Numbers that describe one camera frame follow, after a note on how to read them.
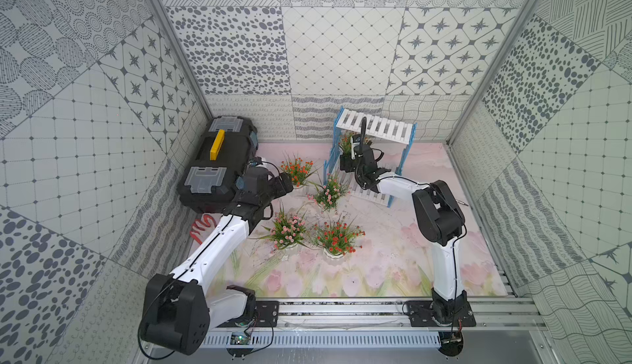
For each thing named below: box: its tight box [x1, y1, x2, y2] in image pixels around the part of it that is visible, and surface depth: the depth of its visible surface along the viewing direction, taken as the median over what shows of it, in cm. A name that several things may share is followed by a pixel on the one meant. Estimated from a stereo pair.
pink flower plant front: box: [248, 199, 308, 250], surface depth 79 cm
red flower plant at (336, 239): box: [313, 215, 367, 260], surface depth 78 cm
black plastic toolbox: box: [177, 116, 260, 215], surface depth 90 cm
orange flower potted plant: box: [279, 150, 324, 190], surface depth 97 cm
